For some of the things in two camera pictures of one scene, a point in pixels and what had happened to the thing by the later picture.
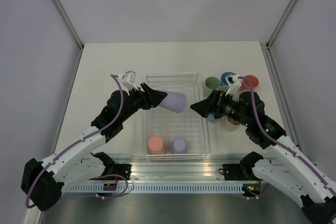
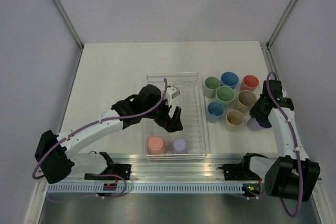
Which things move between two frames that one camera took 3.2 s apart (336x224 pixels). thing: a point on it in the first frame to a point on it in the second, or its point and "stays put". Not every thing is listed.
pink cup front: [156, 146] stays put
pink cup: [245, 85] stays put
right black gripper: [213, 103] to [253, 112]
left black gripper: [151, 98] to [166, 122]
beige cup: [231, 125] stays put
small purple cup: [179, 146] stays put
